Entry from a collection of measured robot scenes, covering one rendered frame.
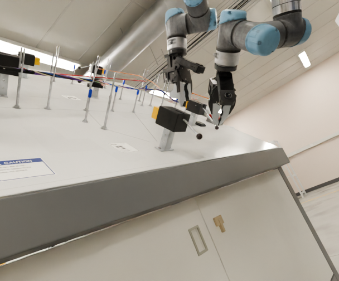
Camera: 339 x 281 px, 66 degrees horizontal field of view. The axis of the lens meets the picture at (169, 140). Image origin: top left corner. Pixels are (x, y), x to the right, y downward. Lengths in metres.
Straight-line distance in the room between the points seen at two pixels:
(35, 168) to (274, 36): 0.61
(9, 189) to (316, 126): 8.79
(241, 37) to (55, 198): 0.60
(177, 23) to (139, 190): 0.73
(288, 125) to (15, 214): 8.89
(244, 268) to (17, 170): 0.51
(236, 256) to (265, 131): 8.62
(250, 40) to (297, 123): 8.34
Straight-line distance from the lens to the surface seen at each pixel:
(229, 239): 0.66
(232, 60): 0.84
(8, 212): 0.36
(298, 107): 9.09
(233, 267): 0.65
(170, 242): 0.52
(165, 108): 0.60
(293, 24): 0.84
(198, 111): 0.95
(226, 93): 0.81
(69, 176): 0.42
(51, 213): 0.37
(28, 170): 0.43
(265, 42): 0.73
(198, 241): 0.59
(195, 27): 1.04
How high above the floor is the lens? 0.77
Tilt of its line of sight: 16 degrees up
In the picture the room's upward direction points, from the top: 23 degrees counter-clockwise
